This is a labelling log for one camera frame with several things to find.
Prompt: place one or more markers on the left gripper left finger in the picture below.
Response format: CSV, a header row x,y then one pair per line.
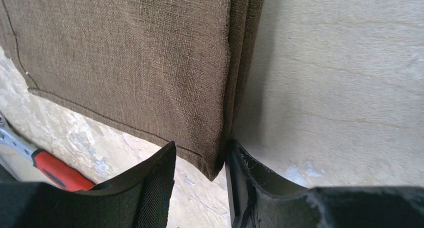
x,y
137,198

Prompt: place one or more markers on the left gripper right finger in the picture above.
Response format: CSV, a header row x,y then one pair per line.
x,y
261,198

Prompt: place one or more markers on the brown cloth napkin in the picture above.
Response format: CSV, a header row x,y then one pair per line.
x,y
160,70

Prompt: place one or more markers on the red handled adjustable wrench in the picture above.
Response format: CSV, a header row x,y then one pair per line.
x,y
63,175

